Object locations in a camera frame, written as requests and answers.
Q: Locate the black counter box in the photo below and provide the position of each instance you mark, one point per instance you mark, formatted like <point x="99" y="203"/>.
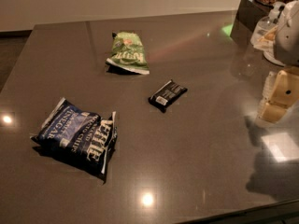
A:
<point x="249" y="12"/>

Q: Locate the green chip bag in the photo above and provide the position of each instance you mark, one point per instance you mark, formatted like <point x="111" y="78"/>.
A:
<point x="128" y="53"/>

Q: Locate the clear glass jar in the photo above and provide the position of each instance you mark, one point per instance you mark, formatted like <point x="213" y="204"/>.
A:
<point x="265" y="31"/>

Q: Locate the blue kettle chip bag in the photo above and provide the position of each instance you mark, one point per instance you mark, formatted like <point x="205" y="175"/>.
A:
<point x="80" y="138"/>

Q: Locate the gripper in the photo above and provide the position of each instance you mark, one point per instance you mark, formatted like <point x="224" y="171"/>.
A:
<point x="288" y="37"/>

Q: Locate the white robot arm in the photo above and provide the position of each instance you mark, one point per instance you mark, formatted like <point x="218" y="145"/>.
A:
<point x="286" y="43"/>

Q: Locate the black snack bar wrapper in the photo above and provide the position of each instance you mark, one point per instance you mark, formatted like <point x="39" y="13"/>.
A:
<point x="166" y="95"/>

